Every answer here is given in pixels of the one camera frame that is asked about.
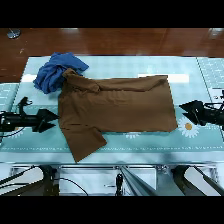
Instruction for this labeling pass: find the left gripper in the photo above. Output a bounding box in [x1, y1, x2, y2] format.
[32, 108, 61, 134]

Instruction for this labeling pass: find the brown T-shirt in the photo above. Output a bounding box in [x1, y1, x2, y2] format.
[57, 67, 179, 164]

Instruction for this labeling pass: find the blue garment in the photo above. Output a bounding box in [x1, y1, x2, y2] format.
[32, 51, 90, 95]

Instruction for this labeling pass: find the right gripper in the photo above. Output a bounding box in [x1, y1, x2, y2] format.
[178, 99, 220, 127]

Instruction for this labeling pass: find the black cable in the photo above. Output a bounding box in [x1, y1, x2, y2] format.
[54, 175, 90, 197]

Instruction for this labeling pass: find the silver frame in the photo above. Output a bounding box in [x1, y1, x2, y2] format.
[0, 162, 224, 197]

